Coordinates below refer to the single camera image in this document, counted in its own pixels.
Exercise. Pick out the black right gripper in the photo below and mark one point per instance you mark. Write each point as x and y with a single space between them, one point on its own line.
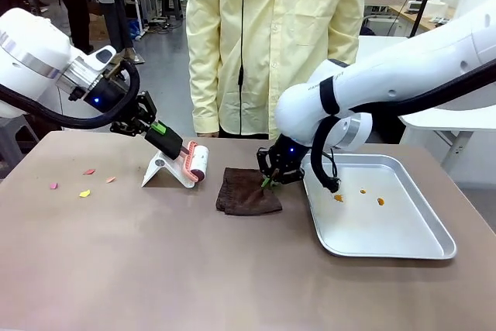
288 152

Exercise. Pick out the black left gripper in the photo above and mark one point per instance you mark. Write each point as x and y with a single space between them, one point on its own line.
104 94

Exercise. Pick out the dark brown cloth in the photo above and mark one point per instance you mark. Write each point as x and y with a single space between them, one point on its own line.
242 195

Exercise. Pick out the yellow paper scrap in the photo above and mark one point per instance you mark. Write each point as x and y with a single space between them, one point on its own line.
84 193

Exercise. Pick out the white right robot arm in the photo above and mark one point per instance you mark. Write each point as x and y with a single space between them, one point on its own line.
387 71

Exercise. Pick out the person's left forearm yellow sleeve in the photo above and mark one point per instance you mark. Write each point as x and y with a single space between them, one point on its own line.
348 40

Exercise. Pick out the person's right forearm yellow sleeve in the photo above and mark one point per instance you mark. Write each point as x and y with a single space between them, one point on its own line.
203 94

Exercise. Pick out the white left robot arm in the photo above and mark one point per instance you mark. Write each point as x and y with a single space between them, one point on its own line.
27 56

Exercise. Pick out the white folded roller stand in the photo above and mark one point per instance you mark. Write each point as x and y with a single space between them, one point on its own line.
159 166

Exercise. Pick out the salmon paper scrap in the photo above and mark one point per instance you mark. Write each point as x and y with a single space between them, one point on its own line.
111 179

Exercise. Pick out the pink paper scrap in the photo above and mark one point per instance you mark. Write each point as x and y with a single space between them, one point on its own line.
89 171

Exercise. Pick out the blue object on floor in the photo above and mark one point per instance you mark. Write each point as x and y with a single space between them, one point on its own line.
134 30

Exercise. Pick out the bystander with beige top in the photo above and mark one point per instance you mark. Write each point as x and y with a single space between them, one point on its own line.
116 17

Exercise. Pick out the silver metal tray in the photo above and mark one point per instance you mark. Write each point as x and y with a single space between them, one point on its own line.
372 226

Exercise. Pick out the grey plastic stool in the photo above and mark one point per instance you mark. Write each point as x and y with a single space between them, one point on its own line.
15 141

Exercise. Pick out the bystander with black trousers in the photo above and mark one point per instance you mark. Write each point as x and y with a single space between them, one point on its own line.
75 5

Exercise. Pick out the person in yellow shirt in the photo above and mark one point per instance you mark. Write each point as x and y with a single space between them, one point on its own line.
279 36

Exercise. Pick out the wooden desk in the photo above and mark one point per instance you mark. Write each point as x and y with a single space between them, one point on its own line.
414 17

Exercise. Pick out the white tissue box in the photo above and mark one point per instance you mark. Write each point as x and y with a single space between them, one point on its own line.
439 7

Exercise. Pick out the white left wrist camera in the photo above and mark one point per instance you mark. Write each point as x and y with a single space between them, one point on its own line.
101 56

